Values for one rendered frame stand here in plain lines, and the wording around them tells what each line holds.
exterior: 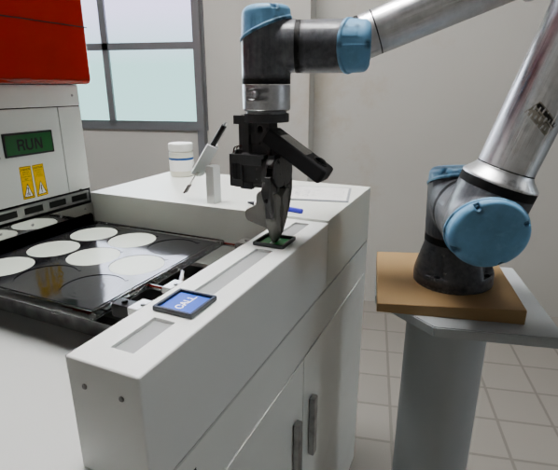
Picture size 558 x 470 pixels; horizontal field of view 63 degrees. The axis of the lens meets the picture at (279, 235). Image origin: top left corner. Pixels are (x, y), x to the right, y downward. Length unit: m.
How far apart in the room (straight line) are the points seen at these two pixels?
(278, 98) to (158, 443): 0.49
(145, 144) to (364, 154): 1.28
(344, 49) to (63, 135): 0.71
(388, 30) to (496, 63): 1.79
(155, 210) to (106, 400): 0.67
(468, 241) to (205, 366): 0.43
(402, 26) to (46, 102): 0.75
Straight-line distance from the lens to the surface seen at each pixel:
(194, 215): 1.04
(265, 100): 0.71
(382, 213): 2.61
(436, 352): 0.97
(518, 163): 0.75
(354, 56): 0.71
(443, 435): 1.08
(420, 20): 0.84
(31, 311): 0.93
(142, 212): 1.13
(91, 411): 0.53
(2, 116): 1.09
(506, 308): 0.90
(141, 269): 0.87
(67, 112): 1.19
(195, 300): 0.57
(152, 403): 0.49
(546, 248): 2.82
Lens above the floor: 1.21
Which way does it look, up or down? 18 degrees down
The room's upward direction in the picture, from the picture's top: straight up
